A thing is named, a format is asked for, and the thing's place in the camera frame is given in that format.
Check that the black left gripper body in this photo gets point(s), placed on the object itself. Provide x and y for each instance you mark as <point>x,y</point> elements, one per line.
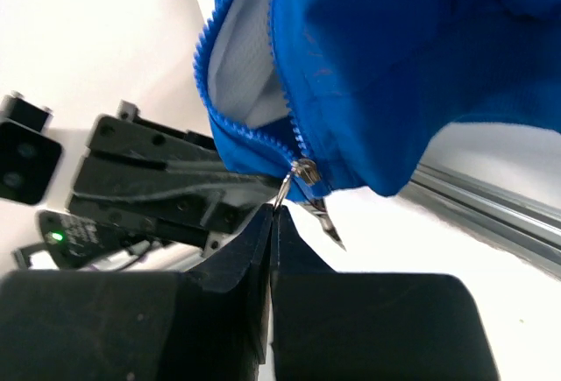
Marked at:
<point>73,242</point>

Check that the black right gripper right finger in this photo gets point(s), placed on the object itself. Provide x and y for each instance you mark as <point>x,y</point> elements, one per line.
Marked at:
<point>330,325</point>

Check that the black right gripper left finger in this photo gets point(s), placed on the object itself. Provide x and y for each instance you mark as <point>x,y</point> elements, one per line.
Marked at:
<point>207,323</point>

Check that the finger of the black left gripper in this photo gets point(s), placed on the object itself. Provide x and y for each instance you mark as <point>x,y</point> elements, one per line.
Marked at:
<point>155,181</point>

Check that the silver zipper pull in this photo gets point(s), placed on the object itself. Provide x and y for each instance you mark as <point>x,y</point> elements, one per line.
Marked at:
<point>305,170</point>

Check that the blue white red hooded jacket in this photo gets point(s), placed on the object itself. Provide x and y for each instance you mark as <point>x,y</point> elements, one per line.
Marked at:
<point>361,86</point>

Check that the aluminium table edge rail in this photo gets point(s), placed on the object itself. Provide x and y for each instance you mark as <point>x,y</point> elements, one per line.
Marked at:
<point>504,220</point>

